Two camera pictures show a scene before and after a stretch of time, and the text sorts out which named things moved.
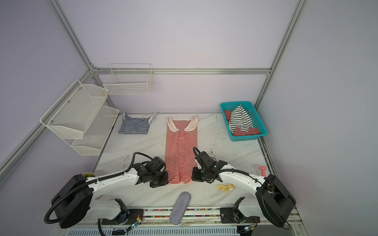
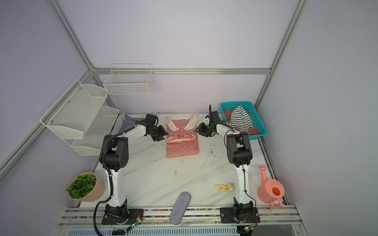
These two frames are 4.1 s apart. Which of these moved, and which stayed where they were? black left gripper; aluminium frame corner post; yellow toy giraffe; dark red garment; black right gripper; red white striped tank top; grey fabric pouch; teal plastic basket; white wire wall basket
Moved: black left gripper; black right gripper; red white striped tank top
Stayed: teal plastic basket; aluminium frame corner post; yellow toy giraffe; white wire wall basket; dark red garment; grey fabric pouch
